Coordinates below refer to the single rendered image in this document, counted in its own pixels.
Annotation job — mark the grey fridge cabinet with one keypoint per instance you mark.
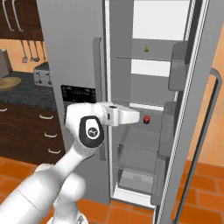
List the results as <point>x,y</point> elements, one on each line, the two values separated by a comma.
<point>145,87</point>

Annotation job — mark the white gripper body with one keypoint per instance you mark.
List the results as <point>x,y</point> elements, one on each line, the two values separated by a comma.
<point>128,116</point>

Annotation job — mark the dark wood base cabinets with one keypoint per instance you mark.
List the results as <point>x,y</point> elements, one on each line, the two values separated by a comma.
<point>26,131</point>

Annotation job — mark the silver toaster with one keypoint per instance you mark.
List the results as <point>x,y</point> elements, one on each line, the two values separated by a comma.
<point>42,75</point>

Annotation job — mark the grey fridge door with dispenser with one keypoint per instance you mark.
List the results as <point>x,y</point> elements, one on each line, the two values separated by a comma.
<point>73,43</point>

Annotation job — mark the hanging metal spatula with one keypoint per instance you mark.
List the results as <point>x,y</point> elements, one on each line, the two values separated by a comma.
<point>24,59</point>

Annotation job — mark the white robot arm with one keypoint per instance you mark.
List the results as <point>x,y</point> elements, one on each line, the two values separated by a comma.
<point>61,172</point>

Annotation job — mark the small red round item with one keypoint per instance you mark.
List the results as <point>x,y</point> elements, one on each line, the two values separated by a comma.
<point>146,119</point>

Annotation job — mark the grey fridge door with bins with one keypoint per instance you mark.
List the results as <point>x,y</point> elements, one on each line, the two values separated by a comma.
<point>201,73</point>

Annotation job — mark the hanging metal utensil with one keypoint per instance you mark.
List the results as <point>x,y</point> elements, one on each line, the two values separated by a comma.
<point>43,52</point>

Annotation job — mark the grey box-shaped appliance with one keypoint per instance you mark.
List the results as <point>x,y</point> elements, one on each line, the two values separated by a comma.
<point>4,62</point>

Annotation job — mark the hanging metal ladle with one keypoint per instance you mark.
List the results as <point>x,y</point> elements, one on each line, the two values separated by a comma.
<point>36,57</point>

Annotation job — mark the grey fridge crisper drawer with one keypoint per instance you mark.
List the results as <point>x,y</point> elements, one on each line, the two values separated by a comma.
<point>137,180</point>

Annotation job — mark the glass fridge shelf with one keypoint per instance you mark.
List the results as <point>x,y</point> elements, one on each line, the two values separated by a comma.
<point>145,105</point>
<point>143,58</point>
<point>140,140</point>

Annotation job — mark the wooden bowl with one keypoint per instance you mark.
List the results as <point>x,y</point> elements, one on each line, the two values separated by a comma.
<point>8,83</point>

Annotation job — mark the dark wood wall cupboards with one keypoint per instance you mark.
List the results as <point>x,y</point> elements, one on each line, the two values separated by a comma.
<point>26,17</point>

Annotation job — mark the yellow-green lemon wedge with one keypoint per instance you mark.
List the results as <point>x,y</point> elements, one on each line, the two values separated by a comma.
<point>147,49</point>

